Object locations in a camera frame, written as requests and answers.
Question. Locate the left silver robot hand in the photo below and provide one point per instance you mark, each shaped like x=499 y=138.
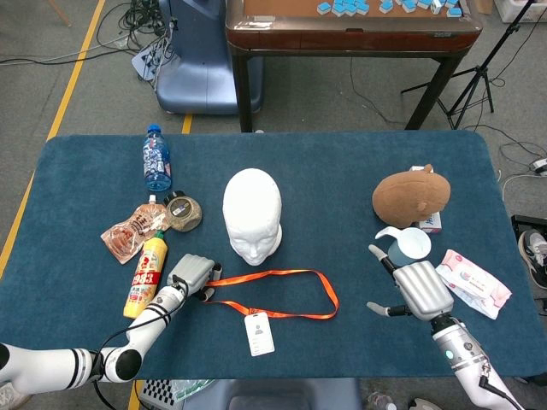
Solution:
x=192 y=271

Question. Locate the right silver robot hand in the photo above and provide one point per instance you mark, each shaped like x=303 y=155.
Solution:
x=423 y=290

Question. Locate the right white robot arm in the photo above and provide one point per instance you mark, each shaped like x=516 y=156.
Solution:
x=457 y=346

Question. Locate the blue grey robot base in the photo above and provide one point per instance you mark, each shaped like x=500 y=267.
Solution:
x=273 y=395

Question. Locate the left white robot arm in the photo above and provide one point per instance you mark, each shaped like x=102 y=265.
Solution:
x=42 y=367

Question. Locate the white foam mannequin head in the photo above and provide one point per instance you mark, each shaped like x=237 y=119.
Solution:
x=252 y=205

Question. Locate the yellow squeeze sauce bottle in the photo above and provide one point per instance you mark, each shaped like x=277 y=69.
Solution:
x=145 y=277

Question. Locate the white light blue cup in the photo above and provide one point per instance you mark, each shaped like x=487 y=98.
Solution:
x=412 y=243

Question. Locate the pink wet wipes pack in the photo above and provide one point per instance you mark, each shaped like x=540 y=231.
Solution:
x=474 y=284

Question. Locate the glass spice jar black lid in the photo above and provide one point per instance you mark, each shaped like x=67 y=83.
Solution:
x=184 y=211

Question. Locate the white cardboard box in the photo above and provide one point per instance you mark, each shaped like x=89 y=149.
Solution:
x=432 y=224

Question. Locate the brown spout pouch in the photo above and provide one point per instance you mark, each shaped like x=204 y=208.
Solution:
x=126 y=237

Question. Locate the brown plush toy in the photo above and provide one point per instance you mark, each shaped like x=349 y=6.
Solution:
x=410 y=196

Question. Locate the beige sneaker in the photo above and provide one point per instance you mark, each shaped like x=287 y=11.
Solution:
x=423 y=405

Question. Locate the blue plastic water bottle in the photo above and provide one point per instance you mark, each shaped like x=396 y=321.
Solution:
x=156 y=162

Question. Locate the green printed plastic bag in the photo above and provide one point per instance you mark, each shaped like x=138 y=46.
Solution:
x=192 y=386

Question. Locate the grey white sneaker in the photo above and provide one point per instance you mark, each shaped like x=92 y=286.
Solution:
x=534 y=256

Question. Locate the clear plastic bottle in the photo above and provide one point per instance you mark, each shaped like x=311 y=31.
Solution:
x=380 y=402

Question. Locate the black crate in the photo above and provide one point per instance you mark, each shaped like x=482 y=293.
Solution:
x=523 y=222

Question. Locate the black white checkerboard card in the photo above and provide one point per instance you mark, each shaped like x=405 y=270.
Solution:
x=158 y=390

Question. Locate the blue felt table cloth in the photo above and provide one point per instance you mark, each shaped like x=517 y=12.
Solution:
x=320 y=171

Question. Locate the white power adapter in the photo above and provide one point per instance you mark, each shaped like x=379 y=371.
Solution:
x=540 y=165

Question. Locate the blue grey machine base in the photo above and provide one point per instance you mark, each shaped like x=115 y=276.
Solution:
x=196 y=64

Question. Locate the white power strip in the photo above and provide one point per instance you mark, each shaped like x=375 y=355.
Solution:
x=143 y=62

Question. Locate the black tripod stand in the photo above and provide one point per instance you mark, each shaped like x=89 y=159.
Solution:
x=482 y=72

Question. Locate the brown mahjong table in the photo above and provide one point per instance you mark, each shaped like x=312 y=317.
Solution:
x=342 y=40

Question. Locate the blue white mahjong tile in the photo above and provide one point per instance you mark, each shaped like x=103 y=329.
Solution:
x=323 y=6
x=337 y=10
x=454 y=11
x=384 y=6

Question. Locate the white face mahjong tile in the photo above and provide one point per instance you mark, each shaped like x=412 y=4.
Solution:
x=437 y=7

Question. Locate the wooden leg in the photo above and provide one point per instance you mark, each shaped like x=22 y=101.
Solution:
x=60 y=12

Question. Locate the white storage box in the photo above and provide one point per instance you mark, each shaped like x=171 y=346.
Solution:
x=521 y=13

